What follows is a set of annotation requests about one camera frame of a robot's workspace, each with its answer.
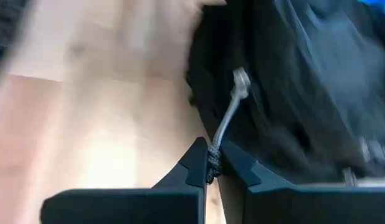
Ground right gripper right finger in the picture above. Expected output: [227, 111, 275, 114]
[220, 141, 298, 224]

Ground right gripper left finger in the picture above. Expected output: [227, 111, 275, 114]
[151, 136, 209, 190]

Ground black backpack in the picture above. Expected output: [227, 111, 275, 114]
[185, 0, 385, 185]

